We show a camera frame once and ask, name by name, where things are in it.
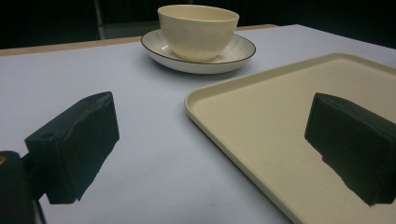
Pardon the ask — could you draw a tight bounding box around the beige plastic tray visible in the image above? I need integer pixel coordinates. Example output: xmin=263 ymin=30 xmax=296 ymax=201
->
xmin=183 ymin=52 xmax=396 ymax=224

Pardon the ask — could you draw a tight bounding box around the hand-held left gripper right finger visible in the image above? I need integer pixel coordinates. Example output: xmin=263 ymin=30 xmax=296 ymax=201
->
xmin=304 ymin=91 xmax=396 ymax=207

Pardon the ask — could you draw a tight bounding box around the white plate with dark rim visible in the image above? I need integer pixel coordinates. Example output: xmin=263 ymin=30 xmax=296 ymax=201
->
xmin=140 ymin=28 xmax=257 ymax=75

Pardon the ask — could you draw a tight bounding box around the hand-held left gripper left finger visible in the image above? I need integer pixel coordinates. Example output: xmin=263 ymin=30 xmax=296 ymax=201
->
xmin=21 ymin=91 xmax=120 ymax=205

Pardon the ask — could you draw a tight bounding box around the cream ceramic bowl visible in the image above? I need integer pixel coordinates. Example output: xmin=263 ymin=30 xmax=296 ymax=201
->
xmin=157 ymin=4 xmax=240 ymax=63

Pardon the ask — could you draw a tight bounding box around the metal stand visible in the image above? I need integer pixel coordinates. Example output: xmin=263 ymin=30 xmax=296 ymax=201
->
xmin=93 ymin=0 xmax=106 ymax=40

